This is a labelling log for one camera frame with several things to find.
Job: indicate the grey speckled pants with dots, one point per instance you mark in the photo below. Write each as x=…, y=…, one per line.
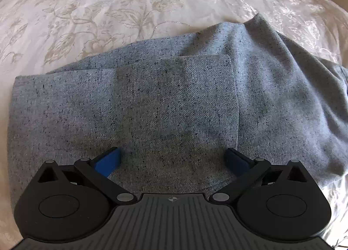
x=176, y=97

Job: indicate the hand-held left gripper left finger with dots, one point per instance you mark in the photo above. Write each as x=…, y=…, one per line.
x=108, y=163

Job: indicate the cream embroidered bedspread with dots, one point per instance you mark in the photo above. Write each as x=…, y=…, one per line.
x=108, y=7

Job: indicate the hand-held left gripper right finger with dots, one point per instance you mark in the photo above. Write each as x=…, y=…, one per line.
x=237, y=162

